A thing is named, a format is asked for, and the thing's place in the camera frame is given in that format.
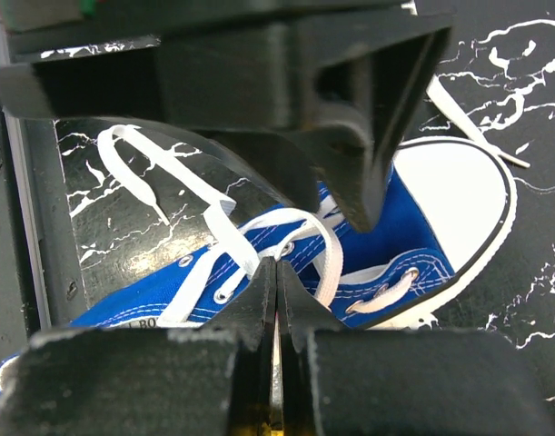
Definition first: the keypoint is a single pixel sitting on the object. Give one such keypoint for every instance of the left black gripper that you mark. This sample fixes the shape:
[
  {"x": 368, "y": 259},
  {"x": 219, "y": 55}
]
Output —
[{"x": 243, "y": 66}]

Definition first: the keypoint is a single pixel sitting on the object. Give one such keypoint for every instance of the black marble pattern mat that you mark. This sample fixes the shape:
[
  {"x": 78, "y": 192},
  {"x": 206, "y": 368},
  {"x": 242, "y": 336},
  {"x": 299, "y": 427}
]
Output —
[{"x": 467, "y": 233}]

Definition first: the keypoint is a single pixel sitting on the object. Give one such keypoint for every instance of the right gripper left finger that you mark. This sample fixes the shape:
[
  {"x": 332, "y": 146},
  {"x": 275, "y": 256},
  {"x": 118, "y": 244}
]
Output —
[{"x": 213, "y": 380}]

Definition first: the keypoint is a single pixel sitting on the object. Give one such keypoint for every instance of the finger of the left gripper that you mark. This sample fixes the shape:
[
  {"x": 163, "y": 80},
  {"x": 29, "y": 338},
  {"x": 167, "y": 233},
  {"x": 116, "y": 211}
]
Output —
[
  {"x": 372, "y": 150},
  {"x": 284, "y": 165}
]

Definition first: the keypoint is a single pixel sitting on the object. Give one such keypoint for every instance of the white shoelace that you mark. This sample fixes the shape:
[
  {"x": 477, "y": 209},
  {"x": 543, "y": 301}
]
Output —
[{"x": 213, "y": 213}]

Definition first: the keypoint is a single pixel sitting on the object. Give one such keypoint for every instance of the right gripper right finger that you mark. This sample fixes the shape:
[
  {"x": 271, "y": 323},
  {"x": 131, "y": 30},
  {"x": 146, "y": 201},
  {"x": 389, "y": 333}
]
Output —
[{"x": 340, "y": 381}]

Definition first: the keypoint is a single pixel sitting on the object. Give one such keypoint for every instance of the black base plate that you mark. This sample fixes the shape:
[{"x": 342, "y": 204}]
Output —
[{"x": 41, "y": 284}]

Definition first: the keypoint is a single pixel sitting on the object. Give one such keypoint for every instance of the blue sneaker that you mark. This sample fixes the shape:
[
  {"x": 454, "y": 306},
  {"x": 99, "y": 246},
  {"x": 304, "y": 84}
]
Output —
[{"x": 349, "y": 236}]

